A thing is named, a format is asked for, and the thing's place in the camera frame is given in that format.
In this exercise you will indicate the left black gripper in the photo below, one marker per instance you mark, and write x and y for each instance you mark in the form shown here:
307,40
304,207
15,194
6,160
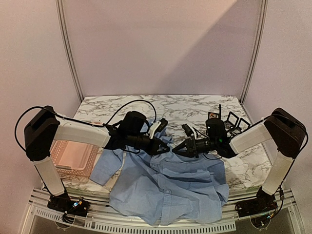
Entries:
154,149

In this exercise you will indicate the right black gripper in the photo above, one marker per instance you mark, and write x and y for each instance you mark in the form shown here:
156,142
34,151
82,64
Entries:
190,147

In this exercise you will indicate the blue button-up shirt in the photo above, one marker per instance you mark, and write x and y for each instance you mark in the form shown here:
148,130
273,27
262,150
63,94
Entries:
164,187

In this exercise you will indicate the orange portrait round brooch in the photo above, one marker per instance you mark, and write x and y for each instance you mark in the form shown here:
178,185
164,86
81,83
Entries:
213,115

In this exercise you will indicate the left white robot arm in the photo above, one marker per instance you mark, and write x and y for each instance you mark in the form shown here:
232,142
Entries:
47,126

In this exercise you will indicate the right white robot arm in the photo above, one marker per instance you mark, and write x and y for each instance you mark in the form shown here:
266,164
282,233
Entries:
289,135

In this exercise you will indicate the pink plastic basket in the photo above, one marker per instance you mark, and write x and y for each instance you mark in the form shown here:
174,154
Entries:
75,147

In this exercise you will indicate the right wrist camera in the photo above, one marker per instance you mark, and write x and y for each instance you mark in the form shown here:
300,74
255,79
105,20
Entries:
190,131

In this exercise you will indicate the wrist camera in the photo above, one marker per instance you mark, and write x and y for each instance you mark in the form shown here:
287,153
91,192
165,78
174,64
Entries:
157,126
190,131

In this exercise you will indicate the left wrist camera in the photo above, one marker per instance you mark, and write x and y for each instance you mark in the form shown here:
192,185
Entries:
157,126

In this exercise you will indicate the upright black frame box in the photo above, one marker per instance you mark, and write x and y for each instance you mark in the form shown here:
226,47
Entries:
219,112

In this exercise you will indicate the open black frame box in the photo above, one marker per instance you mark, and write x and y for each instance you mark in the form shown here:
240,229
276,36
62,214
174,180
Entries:
235,125

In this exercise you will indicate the aluminium front rail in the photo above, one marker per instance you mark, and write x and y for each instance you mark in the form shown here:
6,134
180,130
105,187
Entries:
102,218

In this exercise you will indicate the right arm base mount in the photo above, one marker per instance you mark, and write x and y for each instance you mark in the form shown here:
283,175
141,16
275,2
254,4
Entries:
261,209

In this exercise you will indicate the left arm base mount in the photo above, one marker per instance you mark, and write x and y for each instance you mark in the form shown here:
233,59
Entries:
71,207

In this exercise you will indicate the right aluminium corner post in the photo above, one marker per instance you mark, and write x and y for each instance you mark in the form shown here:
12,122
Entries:
256,47

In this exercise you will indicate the aluminium corner post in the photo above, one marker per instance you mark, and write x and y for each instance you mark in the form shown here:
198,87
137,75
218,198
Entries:
68,50
256,47

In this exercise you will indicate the left aluminium corner post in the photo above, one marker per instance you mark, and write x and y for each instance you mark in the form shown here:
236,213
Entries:
68,50

